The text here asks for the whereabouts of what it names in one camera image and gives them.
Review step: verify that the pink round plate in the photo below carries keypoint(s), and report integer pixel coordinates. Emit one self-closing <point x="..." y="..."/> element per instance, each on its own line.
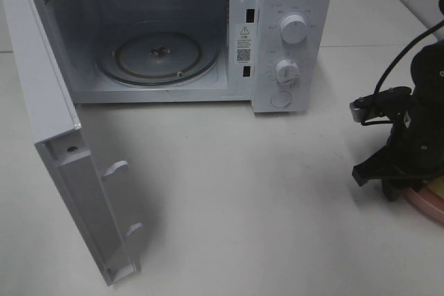
<point x="427" y="202"/>

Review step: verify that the glass microwave turntable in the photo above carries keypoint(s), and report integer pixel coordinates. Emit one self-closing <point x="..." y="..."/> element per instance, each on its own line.
<point x="159" y="53"/>

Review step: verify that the lower white timer knob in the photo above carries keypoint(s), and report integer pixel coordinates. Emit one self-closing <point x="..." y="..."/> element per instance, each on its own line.
<point x="287" y="72"/>

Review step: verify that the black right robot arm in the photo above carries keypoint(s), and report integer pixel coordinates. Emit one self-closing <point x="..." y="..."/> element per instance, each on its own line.
<point x="426" y="73"/>

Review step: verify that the upper white power knob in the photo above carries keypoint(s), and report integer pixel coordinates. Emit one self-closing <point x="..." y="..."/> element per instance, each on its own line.
<point x="293" y="28"/>

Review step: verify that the white bread sandwich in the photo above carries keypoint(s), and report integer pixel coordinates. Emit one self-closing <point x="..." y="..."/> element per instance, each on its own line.
<point x="437" y="186"/>

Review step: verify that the round white door button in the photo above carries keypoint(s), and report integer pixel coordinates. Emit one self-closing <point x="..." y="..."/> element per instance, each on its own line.
<point x="281" y="99"/>

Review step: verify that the white warning label sticker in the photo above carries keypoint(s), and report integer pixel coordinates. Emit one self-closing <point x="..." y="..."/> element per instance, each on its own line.
<point x="244" y="43"/>

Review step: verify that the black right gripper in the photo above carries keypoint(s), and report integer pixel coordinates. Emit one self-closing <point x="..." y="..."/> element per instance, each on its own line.
<point x="413" y="154"/>

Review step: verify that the white microwave oven body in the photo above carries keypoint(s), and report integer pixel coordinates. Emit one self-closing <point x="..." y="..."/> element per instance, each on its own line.
<point x="80" y="23"/>

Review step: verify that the white microwave door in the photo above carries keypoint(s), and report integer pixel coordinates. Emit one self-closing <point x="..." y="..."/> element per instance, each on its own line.
<point x="60" y="140"/>

